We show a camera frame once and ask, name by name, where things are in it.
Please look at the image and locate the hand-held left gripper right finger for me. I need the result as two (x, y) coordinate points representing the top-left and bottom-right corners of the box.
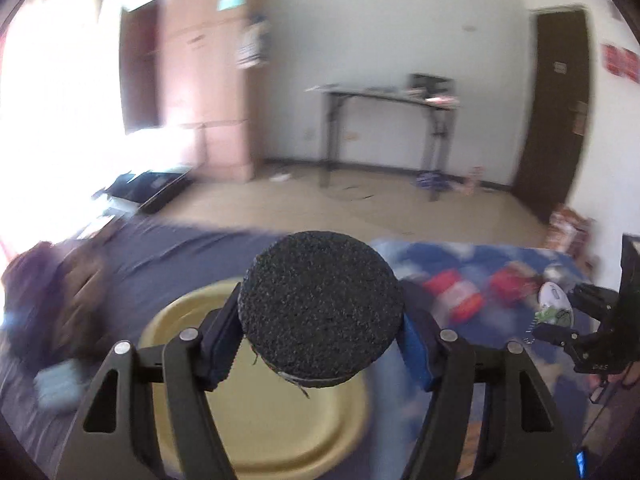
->
(400, 310), (581, 480)

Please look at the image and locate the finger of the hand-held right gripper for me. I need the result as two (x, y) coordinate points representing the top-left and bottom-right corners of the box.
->
(567, 282), (623, 323)
(532, 322), (621, 376)

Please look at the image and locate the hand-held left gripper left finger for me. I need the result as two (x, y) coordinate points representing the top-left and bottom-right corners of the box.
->
(59, 282), (246, 480)

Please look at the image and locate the red white cigarette pack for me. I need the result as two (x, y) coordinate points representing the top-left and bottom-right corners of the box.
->
(422, 269), (486, 321)

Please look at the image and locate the yellow plastic basin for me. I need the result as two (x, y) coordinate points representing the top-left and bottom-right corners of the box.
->
(137, 280), (371, 476)

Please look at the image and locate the black round sponge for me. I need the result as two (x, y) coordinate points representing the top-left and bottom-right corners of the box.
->
(239, 230), (405, 390)

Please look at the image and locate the white green plastic item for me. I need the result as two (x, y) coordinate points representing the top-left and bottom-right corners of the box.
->
(535, 280), (576, 328)

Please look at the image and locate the red white snack bag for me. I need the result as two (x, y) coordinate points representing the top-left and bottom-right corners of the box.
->
(547, 205), (596, 266)

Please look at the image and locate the blue patterned fleece blanket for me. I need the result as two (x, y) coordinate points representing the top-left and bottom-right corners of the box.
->
(370, 239), (596, 480)

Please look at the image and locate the navy bed sheet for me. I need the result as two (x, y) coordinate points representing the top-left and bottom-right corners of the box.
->
(0, 220), (281, 480)

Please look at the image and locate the light blue case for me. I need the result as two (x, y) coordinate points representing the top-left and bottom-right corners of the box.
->
(35, 362), (83, 411)

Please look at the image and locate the blue cloth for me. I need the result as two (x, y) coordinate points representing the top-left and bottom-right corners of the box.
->
(415, 172), (453, 191)

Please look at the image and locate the black flat case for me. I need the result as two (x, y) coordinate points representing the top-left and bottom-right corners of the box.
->
(95, 167), (193, 213)

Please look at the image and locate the dark brown door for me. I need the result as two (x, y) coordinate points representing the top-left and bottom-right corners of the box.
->
(515, 7), (593, 223)

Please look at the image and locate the black folding table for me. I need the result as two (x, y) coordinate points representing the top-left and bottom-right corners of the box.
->
(306, 82), (458, 201)

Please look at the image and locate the wooden wardrobe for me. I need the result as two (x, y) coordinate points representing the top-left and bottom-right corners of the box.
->
(120, 0), (271, 183)

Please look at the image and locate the black box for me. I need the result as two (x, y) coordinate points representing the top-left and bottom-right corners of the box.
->
(409, 73), (453, 96)

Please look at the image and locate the red wall poster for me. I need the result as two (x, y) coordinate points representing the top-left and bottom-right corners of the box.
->
(600, 42), (640, 83)

